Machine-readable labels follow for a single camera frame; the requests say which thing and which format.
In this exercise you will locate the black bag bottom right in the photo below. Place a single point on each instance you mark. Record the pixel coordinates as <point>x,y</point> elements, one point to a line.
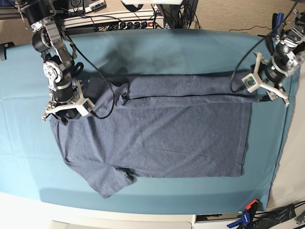
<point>275,217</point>

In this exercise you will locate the grey-blue T-shirt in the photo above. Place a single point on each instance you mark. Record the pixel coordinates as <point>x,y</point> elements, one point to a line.
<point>156,126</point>

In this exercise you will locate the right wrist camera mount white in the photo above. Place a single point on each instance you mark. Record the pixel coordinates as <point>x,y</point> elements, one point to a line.
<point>77,101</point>

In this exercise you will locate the blue clamp top right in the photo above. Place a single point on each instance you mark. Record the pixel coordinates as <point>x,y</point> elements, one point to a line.
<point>276,21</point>

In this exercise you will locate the orange blue clamp bottom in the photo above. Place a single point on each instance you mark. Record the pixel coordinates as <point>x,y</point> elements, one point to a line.
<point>246,217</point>

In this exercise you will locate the white power strip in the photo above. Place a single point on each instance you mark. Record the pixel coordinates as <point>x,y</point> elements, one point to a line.
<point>114,23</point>

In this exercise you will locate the black clamp left edge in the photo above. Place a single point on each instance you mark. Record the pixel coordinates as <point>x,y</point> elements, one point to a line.
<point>3,49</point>

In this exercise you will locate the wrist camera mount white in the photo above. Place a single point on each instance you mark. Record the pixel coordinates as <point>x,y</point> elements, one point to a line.
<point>253,82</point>
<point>77,101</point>

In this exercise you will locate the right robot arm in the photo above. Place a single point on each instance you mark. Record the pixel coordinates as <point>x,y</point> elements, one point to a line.
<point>58,53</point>

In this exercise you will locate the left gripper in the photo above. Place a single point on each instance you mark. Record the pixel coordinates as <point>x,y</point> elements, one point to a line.
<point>276,71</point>

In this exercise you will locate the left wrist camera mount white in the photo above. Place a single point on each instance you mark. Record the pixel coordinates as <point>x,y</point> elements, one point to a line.
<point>253,82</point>

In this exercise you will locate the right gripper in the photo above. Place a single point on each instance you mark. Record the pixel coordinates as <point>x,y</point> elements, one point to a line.
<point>64,93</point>

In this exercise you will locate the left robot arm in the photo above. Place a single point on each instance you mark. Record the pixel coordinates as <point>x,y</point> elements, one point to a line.
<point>287,56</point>

